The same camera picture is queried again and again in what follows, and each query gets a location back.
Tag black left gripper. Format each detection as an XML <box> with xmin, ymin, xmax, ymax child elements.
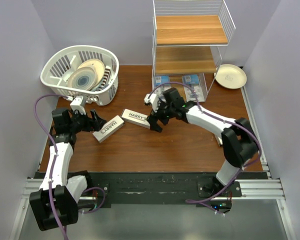
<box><xmin>68</xmin><ymin>108</ymin><xmax>106</xmax><ymax>134</ymax></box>

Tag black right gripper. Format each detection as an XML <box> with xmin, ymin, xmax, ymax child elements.
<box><xmin>146</xmin><ymin>98</ymin><xmax>175</xmax><ymax>133</ymax></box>

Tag white Harry's box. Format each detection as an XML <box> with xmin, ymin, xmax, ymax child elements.
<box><xmin>215</xmin><ymin>135</ymin><xmax>223</xmax><ymax>147</ymax></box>
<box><xmin>92</xmin><ymin>115</ymin><xmax>125</xmax><ymax>143</ymax></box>
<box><xmin>120</xmin><ymin>108</ymin><xmax>150</xmax><ymax>129</ymax></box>

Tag blue razor blister pack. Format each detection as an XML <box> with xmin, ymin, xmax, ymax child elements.
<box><xmin>153</xmin><ymin>75</ymin><xmax>171</xmax><ymax>102</ymax></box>
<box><xmin>182</xmin><ymin>74</ymin><xmax>206</xmax><ymax>103</ymax></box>

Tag white wire wooden shelf rack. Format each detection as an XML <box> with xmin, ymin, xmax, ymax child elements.
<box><xmin>152</xmin><ymin>0</ymin><xmax>236</xmax><ymax>101</ymax></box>

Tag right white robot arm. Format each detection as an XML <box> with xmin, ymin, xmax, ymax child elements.
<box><xmin>144</xmin><ymin>87</ymin><xmax>260</xmax><ymax>197</ymax></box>

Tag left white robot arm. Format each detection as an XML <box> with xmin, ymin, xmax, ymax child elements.
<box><xmin>29</xmin><ymin>107</ymin><xmax>106</xmax><ymax>231</ymax></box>

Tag beige blue patterned plate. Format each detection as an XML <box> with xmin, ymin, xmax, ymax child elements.
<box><xmin>67</xmin><ymin>67</ymin><xmax>97</xmax><ymax>91</ymax></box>

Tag plain beige plate in basket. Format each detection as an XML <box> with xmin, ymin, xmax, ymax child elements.
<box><xmin>78</xmin><ymin>58</ymin><xmax>105</xmax><ymax>83</ymax></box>

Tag white plastic dish basket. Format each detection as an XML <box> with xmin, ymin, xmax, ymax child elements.
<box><xmin>40</xmin><ymin>45</ymin><xmax>119</xmax><ymax>106</ymax></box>

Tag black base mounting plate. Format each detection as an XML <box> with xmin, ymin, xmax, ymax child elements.
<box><xmin>64</xmin><ymin>170</ymin><xmax>242</xmax><ymax>210</ymax></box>

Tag cream round plate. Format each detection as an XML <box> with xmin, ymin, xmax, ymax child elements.
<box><xmin>214</xmin><ymin>64</ymin><xmax>247</xmax><ymax>90</ymax></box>

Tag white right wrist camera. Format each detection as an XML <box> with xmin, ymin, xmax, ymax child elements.
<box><xmin>143</xmin><ymin>93</ymin><xmax>160</xmax><ymax>113</ymax></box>

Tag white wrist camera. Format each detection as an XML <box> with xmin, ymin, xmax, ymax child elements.
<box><xmin>70</xmin><ymin>96</ymin><xmax>86</xmax><ymax>115</ymax></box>
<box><xmin>143</xmin><ymin>93</ymin><xmax>160</xmax><ymax>113</ymax></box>

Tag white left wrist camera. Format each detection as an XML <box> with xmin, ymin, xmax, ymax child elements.
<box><xmin>70</xmin><ymin>96</ymin><xmax>86</xmax><ymax>115</ymax></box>

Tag aluminium frame rail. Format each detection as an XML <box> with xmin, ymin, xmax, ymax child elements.
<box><xmin>8</xmin><ymin>162</ymin><xmax>297</xmax><ymax>240</ymax></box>

